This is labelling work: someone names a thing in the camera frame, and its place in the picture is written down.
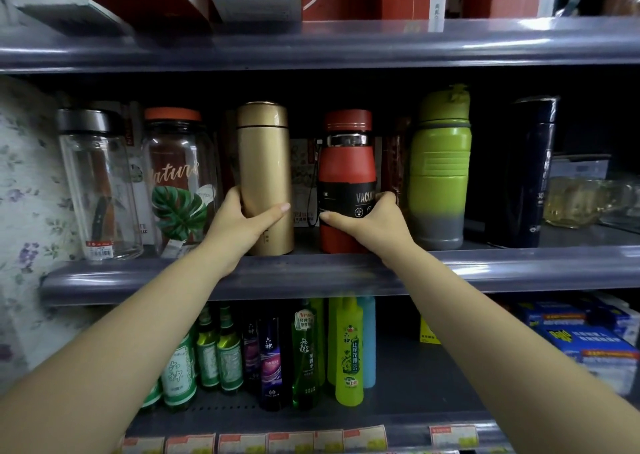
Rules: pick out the person's right hand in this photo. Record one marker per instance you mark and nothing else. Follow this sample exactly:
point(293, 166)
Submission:
point(380, 229)

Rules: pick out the person's left hand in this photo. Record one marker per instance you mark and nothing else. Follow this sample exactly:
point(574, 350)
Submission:
point(235, 229)

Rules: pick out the red vacuum bottle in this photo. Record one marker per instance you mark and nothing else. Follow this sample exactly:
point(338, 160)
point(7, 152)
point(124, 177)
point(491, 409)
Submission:
point(347, 169)

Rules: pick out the gold thermos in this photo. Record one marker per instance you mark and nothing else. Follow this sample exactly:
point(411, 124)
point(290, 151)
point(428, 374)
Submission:
point(262, 154)

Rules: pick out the glass bottle orange lid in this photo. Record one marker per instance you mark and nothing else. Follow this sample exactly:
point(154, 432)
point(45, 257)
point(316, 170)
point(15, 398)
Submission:
point(180, 169)

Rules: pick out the green sports bottle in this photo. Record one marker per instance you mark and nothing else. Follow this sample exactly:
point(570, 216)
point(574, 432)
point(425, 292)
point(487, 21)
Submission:
point(440, 169)

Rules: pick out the clear glass bottle silver lid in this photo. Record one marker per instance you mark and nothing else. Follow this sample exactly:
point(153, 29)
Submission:
point(97, 184)

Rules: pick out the dark blue thermos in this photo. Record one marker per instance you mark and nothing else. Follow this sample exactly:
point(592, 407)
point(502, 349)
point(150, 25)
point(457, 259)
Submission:
point(522, 169)

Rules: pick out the person's left forearm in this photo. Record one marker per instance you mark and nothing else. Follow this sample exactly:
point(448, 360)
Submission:
point(125, 349)

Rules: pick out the person's right forearm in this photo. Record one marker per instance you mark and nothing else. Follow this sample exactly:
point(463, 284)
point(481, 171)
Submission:
point(500, 349)

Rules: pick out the blue printed box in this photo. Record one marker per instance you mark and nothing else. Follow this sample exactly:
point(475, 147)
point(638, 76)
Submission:
point(550, 314)
point(595, 354)

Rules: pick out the red clear bottle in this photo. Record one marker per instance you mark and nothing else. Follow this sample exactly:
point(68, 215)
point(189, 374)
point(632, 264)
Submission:
point(396, 164)

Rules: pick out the light blue bottle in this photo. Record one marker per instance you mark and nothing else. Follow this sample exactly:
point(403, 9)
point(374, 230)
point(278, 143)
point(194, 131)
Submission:
point(369, 344)

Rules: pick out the yellow pack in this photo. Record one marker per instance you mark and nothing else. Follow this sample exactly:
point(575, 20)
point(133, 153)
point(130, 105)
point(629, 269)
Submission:
point(429, 336)

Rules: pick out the green plastic bottle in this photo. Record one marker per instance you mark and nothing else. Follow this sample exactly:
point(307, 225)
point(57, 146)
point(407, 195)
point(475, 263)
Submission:
point(320, 339)

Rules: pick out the purple bottle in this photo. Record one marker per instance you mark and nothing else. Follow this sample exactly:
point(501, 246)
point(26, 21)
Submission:
point(271, 368)
point(251, 354)

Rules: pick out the lime green bottle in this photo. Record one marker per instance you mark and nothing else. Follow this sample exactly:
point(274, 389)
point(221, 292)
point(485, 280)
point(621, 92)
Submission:
point(349, 359)

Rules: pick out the dark green bottle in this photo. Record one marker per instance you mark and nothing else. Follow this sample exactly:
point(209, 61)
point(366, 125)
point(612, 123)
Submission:
point(305, 359)

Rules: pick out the amber glass mug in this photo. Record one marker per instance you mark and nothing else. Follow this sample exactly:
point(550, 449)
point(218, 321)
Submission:
point(575, 204)

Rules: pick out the clear glass mug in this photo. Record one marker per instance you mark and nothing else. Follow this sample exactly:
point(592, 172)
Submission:
point(625, 209)

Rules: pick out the dark teal pouch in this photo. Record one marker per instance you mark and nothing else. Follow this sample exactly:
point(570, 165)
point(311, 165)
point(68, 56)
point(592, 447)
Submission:
point(567, 4)

